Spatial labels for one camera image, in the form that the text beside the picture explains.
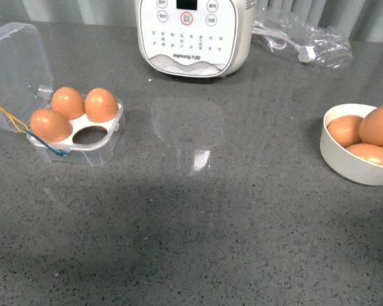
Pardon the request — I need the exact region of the clear plastic egg box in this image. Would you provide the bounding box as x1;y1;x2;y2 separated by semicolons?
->
0;22;125;166

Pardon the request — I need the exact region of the blue string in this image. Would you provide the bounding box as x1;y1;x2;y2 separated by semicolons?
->
27;130;70;157

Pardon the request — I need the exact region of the white power cable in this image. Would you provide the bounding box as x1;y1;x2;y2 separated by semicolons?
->
252;19;315;64

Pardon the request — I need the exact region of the clear plastic bag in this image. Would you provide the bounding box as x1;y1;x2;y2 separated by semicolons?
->
252;9;353;69

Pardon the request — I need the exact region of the brown egg in bowl left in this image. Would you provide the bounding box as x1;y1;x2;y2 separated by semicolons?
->
327;115;363;149

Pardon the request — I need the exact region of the yellow string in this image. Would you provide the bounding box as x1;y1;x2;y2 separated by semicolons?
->
0;85;31;133

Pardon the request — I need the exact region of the white round bowl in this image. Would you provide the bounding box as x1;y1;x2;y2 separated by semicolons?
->
320;103;383;186

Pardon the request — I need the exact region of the brown egg front left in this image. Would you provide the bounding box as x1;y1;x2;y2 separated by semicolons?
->
30;108;73;142

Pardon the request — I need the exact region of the brown egg back right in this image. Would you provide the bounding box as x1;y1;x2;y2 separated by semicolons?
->
84;87;119;123

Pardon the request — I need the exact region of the large brown egg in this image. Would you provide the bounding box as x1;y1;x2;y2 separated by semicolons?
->
359;106;383;146

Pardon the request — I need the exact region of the brown egg back left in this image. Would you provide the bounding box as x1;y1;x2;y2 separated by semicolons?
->
52;87;85;120

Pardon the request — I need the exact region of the white Joyoung blender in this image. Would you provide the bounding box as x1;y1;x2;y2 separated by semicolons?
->
135;0;257;78

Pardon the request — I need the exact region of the brown egg in bowl front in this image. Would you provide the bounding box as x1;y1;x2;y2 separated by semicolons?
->
346;143;383;166

